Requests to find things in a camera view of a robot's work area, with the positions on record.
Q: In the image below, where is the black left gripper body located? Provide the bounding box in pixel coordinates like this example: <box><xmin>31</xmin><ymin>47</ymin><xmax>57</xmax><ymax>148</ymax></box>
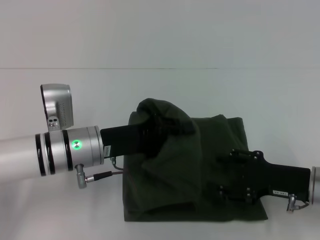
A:
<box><xmin>99</xmin><ymin>121</ymin><xmax>161</xmax><ymax>160</ymax></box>

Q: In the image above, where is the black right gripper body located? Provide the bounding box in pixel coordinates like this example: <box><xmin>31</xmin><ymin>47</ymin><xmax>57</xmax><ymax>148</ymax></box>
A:
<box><xmin>223</xmin><ymin>149</ymin><xmax>312</xmax><ymax>205</ymax></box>

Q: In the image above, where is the dark green t-shirt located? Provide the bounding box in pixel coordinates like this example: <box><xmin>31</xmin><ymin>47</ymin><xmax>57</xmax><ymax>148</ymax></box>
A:
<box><xmin>123</xmin><ymin>97</ymin><xmax>268</xmax><ymax>222</ymax></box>

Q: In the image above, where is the silver cable connector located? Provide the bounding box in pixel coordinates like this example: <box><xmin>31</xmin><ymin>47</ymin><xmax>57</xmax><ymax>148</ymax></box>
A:
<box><xmin>73</xmin><ymin>163</ymin><xmax>113</xmax><ymax>190</ymax></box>
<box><xmin>285</xmin><ymin>194</ymin><xmax>300</xmax><ymax>213</ymax></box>

